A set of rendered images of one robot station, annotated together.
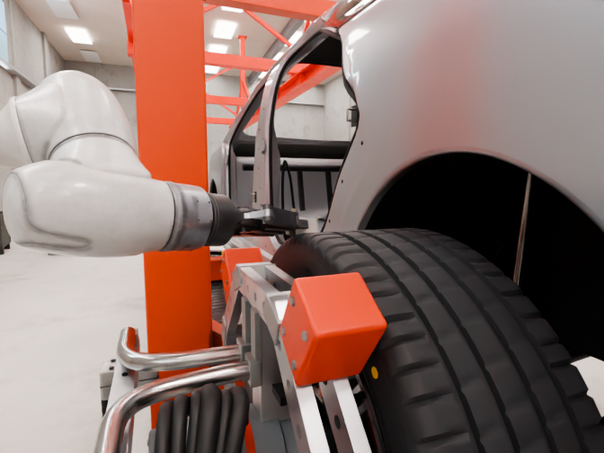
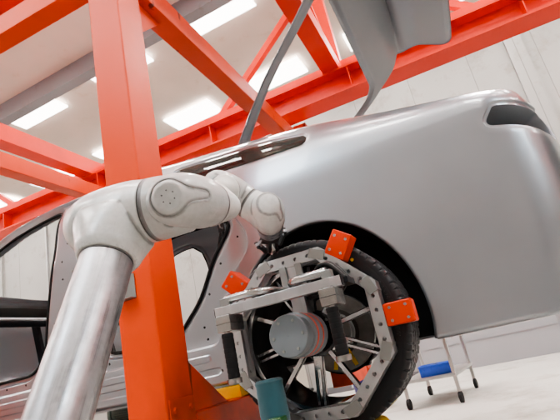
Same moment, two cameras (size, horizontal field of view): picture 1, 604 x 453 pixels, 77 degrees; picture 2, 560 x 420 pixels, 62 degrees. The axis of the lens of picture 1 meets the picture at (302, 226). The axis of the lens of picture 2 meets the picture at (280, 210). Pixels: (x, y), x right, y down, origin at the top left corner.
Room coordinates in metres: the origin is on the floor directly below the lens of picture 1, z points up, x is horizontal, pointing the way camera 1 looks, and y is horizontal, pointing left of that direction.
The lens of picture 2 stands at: (-0.51, 1.25, 0.78)
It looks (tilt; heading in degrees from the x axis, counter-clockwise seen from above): 18 degrees up; 311
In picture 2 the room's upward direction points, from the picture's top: 12 degrees counter-clockwise
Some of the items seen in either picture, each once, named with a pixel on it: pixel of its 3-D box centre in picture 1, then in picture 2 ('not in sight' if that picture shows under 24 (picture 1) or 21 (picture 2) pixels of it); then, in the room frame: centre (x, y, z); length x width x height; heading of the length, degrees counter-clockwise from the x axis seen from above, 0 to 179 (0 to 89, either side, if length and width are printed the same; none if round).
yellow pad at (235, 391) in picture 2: not in sight; (234, 391); (1.19, -0.14, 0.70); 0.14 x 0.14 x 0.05; 21
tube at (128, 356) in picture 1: (181, 324); (255, 286); (0.59, 0.19, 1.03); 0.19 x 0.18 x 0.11; 111
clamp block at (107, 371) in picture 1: (130, 374); (230, 322); (0.62, 0.30, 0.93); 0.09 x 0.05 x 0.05; 111
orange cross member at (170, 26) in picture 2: not in sight; (247, 111); (1.50, -0.94, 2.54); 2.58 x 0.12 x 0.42; 111
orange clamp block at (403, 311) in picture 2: not in sight; (400, 312); (0.25, -0.07, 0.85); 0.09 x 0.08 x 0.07; 21
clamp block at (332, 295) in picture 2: not in sight; (332, 296); (0.31, 0.17, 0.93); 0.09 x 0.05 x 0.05; 111
